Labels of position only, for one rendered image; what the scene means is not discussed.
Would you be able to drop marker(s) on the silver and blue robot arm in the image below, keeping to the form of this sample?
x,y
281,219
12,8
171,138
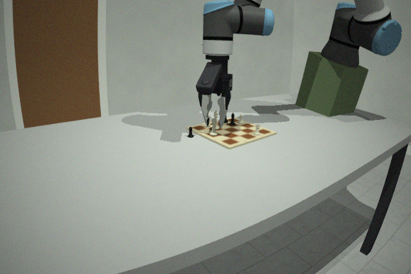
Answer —
x,y
367,23

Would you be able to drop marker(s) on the brown and cream chessboard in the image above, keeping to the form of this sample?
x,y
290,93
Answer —
x,y
232,136

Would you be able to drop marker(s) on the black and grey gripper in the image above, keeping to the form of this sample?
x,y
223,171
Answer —
x,y
223,86

